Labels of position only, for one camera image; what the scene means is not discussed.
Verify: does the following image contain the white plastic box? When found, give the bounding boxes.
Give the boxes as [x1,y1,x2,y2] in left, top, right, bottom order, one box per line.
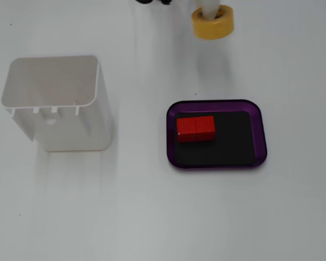
[1,55,112,152]

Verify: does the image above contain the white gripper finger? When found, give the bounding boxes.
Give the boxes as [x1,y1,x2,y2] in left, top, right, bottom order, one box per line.
[197,0,221,20]

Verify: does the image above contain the purple metal tray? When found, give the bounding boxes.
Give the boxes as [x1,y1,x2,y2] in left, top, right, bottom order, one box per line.
[166,99,268,171]

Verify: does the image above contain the red studded block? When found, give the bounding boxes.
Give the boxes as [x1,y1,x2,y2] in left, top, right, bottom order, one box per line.
[176,115,216,144]

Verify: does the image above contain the black zip tie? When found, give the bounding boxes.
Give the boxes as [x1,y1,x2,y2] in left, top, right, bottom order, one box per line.
[134,0,172,5]

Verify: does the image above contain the yellow masking tape roll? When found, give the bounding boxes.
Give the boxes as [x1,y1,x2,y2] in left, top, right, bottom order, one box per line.
[192,4,235,40]

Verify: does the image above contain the black tray mat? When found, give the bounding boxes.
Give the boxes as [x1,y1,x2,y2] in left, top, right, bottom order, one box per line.
[174,110,258,167]

